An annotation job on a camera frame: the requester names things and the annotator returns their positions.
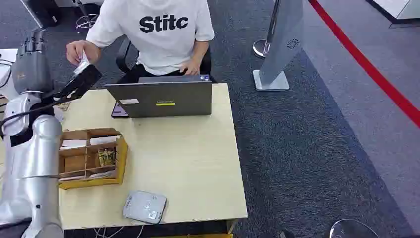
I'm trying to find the person's left hand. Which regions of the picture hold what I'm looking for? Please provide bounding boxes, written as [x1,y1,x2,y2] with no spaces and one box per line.
[179,59,202,76]

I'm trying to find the person's right hand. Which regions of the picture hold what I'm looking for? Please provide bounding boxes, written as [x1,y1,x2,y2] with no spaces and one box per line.
[66,40,102,66]

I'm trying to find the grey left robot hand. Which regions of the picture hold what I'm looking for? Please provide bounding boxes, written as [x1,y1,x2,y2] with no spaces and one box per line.
[11,29,55,95]

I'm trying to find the chrome stool base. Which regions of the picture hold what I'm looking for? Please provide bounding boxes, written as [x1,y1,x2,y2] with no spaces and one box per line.
[74,0,99,32]

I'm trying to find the person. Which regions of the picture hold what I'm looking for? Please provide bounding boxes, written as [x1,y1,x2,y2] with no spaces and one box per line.
[65,0,215,84]

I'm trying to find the grey laptop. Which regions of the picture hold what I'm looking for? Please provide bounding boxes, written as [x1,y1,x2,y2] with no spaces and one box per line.
[104,74,213,118]

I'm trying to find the black computer case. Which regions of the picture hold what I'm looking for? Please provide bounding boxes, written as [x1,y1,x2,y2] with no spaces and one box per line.
[19,0,61,29]

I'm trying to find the black smartphone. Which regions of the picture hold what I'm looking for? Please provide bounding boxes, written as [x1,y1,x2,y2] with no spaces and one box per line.
[110,102,129,119]

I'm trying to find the grey standing sign panel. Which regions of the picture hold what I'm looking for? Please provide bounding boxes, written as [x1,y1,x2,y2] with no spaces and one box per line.
[253,0,304,92]

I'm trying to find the gold card stack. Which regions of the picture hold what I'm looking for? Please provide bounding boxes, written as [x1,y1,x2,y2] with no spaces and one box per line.
[98,148,117,167]

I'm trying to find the wooden card box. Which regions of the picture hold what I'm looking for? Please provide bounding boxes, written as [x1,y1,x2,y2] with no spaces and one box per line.
[58,128,129,190]

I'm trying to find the flat white card stack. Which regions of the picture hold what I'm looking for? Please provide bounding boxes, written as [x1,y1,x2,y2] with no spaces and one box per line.
[59,171,116,181]

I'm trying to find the grey card reader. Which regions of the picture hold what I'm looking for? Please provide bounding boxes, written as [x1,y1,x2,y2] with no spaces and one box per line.
[122,191,167,225]

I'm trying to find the red floor tape line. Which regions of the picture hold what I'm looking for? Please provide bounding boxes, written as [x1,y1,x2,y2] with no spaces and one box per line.
[308,0,420,129]

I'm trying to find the white platform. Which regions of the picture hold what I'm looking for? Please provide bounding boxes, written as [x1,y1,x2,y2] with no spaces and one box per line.
[366,0,420,29]

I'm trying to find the round chrome base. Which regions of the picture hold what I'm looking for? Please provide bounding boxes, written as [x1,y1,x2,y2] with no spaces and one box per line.
[329,219,379,238]

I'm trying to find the black cable on cabinet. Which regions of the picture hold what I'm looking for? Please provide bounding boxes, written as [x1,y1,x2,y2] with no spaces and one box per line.
[0,60,13,89]

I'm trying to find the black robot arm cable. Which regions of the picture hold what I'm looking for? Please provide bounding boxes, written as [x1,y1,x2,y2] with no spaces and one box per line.
[0,95,71,132]

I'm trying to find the chrome stanchion post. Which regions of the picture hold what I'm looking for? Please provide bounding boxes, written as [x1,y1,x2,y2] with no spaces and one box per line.
[252,0,281,59]

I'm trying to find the white cables under desk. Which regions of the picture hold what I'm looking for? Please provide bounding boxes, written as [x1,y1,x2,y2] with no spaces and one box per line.
[93,225,145,238]

